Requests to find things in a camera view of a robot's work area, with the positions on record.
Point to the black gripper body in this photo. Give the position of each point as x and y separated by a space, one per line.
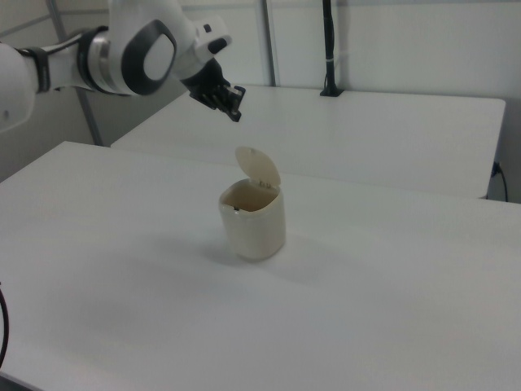
205 83

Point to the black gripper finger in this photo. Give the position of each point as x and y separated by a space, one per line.
234 114
235 94

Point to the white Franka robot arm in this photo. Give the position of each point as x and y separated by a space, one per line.
122 53

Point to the cream plastic trash bin body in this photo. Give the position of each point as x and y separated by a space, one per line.
254 232

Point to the black pole with clamp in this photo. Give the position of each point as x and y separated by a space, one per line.
329 45

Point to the white table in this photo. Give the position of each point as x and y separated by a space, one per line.
346 138

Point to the grey metal frame post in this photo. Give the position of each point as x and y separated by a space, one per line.
272 45
87 114

